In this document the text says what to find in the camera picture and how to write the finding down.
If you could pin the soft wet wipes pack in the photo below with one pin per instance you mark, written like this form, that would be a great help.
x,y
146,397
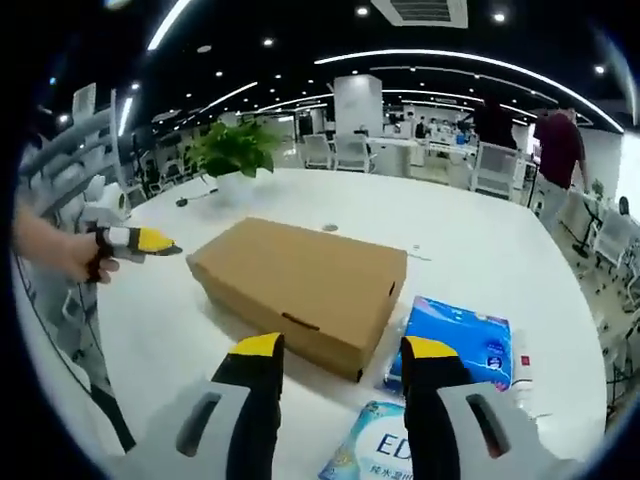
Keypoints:
x,y
370,445

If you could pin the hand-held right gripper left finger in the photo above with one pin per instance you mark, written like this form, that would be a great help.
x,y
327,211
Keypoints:
x,y
220,415

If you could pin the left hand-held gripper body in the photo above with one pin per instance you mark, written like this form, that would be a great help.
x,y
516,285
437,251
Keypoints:
x,y
107,207

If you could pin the blue soft tissue pack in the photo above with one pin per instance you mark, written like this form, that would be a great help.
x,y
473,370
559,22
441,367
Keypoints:
x,y
470,327

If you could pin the green potted plant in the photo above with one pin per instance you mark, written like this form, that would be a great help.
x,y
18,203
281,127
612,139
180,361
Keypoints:
x,y
235,150

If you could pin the person's white shirt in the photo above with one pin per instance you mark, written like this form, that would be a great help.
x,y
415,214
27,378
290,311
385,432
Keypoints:
x,y
55,400

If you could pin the person's left hand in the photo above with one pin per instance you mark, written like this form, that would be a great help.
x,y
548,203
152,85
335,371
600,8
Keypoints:
x,y
80,257

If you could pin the ceiling air conditioner vent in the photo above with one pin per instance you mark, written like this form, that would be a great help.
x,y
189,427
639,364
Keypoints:
x,y
425,10

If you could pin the brown cardboard shoe box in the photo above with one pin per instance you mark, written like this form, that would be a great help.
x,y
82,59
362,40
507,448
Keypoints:
x,y
300,280

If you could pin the white office chair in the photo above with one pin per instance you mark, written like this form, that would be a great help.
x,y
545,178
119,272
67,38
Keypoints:
x,y
356,152
319,150
495,170
612,237

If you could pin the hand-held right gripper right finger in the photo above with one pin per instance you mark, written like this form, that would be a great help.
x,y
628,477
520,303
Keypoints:
x,y
465,420

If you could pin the black desk microphone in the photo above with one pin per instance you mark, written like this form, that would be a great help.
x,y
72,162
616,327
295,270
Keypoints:
x,y
182,202

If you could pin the small white red box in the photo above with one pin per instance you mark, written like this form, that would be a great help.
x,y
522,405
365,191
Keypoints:
x,y
524,365

